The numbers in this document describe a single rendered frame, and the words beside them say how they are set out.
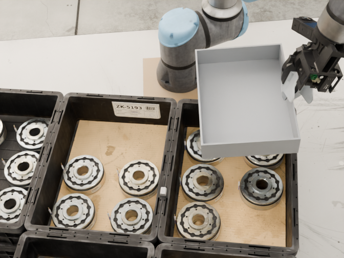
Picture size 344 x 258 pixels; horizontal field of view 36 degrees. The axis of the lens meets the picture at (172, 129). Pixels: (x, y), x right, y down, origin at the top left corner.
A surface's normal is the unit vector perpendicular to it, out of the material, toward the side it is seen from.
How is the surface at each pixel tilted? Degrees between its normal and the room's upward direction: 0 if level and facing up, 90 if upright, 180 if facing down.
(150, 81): 1
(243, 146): 90
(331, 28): 79
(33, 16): 0
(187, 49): 90
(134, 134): 0
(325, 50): 73
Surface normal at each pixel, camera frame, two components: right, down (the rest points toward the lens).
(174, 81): -0.30, 0.55
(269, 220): -0.06, -0.59
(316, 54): -0.97, -0.06
